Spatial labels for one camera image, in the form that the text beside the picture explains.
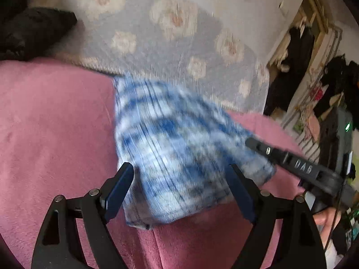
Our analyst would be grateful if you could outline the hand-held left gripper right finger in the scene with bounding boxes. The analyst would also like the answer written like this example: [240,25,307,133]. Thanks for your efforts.
[225,163,327,269]

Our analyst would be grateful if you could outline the black cable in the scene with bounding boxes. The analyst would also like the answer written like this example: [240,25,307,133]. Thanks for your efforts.
[322,199,344,254]

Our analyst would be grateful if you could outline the black garment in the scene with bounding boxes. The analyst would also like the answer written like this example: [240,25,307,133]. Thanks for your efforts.
[0,7,77,61]

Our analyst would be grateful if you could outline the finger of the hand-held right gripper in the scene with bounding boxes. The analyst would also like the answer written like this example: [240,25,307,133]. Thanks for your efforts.
[245,137,332,187]

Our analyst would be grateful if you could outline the grey floral rug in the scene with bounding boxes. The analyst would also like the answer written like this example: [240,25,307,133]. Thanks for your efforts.
[28,0,271,115]

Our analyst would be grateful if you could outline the pink blanket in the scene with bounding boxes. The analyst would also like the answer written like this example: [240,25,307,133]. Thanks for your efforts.
[0,57,317,269]

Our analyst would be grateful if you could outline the person's right hand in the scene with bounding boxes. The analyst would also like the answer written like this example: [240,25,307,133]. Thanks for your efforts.
[313,209,341,232]

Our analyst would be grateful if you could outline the black hanging clothes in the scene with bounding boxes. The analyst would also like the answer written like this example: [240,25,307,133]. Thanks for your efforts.
[320,55,359,113]

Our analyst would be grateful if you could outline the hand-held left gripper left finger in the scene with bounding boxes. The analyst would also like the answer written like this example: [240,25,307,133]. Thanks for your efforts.
[31,162,134,269]

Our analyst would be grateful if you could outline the blue plaid shirt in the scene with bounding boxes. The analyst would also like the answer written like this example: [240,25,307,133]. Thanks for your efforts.
[113,74,277,230]

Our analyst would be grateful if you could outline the black hanging coat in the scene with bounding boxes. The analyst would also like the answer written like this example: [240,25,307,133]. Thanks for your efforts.
[265,26,316,116]

